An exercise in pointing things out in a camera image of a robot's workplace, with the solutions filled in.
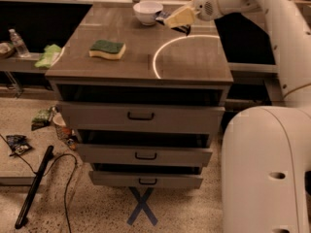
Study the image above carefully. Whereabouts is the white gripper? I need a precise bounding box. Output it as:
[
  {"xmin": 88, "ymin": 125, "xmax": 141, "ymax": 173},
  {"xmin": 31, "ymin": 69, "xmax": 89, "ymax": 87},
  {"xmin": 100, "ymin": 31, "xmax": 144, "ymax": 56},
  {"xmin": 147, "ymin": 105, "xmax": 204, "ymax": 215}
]
[{"xmin": 164, "ymin": 0, "xmax": 222, "ymax": 28}]

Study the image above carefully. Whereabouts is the blue rxbar blueberry wrapper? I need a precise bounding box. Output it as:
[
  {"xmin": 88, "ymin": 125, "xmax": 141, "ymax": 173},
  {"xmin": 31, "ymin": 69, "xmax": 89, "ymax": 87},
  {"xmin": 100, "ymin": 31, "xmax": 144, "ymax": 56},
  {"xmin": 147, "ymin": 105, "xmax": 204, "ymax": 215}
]
[{"xmin": 155, "ymin": 11, "xmax": 191, "ymax": 36}]

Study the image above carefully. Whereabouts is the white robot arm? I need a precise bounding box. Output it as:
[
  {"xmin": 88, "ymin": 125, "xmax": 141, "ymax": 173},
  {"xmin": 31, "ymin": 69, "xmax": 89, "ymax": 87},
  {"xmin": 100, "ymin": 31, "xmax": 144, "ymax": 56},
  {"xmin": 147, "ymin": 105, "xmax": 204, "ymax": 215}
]
[{"xmin": 165, "ymin": 0, "xmax": 311, "ymax": 233}]

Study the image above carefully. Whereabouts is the green yellow sponge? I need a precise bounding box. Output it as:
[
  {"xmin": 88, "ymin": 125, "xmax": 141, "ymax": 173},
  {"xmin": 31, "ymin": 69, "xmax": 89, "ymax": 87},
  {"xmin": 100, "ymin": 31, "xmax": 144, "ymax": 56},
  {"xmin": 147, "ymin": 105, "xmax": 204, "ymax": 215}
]
[{"xmin": 88, "ymin": 40, "xmax": 126, "ymax": 60}]

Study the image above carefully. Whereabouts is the white ceramic bowl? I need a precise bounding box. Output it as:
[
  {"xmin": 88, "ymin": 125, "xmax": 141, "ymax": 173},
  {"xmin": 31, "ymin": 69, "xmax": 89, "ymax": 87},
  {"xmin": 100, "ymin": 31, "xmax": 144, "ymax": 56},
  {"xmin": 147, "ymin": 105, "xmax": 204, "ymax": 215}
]
[{"xmin": 133, "ymin": 1, "xmax": 163, "ymax": 25}]

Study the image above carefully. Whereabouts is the grey drawer cabinet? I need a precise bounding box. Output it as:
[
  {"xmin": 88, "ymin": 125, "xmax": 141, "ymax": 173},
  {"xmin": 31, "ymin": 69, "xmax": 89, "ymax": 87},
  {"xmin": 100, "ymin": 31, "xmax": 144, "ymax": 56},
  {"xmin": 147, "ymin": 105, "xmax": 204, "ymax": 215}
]
[{"xmin": 47, "ymin": 5, "xmax": 233, "ymax": 178}]

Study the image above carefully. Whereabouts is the green cloth on shelf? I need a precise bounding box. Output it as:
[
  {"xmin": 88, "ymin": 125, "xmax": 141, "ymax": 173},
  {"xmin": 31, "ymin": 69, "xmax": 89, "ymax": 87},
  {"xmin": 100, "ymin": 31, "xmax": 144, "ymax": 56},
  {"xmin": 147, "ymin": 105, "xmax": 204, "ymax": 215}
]
[{"xmin": 35, "ymin": 44, "xmax": 62, "ymax": 68}]

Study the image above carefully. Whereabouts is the top grey drawer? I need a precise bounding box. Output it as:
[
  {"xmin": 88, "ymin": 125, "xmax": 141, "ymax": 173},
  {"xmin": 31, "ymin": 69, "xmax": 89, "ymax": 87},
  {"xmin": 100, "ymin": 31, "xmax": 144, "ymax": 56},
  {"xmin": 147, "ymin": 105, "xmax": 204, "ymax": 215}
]
[{"xmin": 58, "ymin": 102, "xmax": 225, "ymax": 134}]

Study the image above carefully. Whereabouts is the grey drawer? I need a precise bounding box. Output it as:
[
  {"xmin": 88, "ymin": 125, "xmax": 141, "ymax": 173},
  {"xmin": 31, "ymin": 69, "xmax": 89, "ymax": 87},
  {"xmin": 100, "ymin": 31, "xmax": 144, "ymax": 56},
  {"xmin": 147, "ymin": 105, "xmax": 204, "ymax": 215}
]
[
  {"xmin": 58, "ymin": 102, "xmax": 225, "ymax": 134},
  {"xmin": 77, "ymin": 144, "xmax": 212, "ymax": 167},
  {"xmin": 89, "ymin": 171, "xmax": 203, "ymax": 189}
]

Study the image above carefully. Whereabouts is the middle grey drawer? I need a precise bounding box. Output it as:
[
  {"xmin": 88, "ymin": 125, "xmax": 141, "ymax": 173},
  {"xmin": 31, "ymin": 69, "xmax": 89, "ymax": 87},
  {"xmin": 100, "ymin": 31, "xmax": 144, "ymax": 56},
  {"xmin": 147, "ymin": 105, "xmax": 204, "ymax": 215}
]
[{"xmin": 77, "ymin": 144, "xmax": 212, "ymax": 167}]

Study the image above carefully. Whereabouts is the clear plastic water bottle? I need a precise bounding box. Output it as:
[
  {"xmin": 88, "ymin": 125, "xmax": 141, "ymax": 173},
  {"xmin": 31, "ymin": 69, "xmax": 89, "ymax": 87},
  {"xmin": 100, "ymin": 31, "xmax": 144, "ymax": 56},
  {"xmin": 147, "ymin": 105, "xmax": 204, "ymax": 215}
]
[{"xmin": 9, "ymin": 29, "xmax": 30, "ymax": 57}]

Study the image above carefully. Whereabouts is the paper cup on floor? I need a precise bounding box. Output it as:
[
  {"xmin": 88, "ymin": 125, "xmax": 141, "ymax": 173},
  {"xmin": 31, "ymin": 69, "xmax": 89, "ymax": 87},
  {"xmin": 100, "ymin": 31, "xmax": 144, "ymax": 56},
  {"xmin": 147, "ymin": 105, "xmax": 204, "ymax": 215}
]
[{"xmin": 52, "ymin": 113, "xmax": 72, "ymax": 140}]

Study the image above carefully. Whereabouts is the bottom grey drawer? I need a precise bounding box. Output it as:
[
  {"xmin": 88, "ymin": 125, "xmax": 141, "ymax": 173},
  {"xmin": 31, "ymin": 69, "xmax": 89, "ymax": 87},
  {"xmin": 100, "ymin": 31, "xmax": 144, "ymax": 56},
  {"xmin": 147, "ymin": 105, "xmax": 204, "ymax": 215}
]
[{"xmin": 89, "ymin": 171, "xmax": 203, "ymax": 189}]

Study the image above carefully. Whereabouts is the green snack bag on floor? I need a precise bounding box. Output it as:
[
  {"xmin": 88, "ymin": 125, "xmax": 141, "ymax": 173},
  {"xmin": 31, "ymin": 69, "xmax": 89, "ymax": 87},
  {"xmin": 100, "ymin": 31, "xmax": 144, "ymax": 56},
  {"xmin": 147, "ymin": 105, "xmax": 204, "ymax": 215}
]
[{"xmin": 31, "ymin": 108, "xmax": 53, "ymax": 131}]

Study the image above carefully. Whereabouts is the brown bowl on shelf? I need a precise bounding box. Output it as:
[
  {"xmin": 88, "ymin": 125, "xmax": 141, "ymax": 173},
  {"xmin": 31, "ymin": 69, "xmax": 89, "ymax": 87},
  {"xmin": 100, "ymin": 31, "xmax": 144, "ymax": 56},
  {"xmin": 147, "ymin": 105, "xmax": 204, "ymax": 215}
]
[{"xmin": 0, "ymin": 42, "xmax": 15, "ymax": 59}]

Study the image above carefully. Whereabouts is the blue snack bag on floor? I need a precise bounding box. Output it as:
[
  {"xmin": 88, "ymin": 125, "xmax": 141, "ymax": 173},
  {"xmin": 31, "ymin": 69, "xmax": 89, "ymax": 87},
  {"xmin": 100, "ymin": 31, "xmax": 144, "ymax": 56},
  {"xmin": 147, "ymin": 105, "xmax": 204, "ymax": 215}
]
[{"xmin": 6, "ymin": 135, "xmax": 32, "ymax": 155}]

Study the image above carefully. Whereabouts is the black bar on floor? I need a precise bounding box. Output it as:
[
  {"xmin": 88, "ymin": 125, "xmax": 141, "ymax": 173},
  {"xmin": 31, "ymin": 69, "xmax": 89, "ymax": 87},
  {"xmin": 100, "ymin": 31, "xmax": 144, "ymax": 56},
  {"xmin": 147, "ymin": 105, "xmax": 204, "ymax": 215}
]
[{"xmin": 15, "ymin": 146, "xmax": 53, "ymax": 229}]

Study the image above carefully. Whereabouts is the black floor cable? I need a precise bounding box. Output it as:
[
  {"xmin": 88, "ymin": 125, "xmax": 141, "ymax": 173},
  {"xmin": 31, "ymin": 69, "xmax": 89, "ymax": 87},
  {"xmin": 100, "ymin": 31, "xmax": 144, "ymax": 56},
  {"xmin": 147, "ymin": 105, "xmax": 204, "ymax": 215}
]
[{"xmin": 0, "ymin": 133, "xmax": 79, "ymax": 233}]

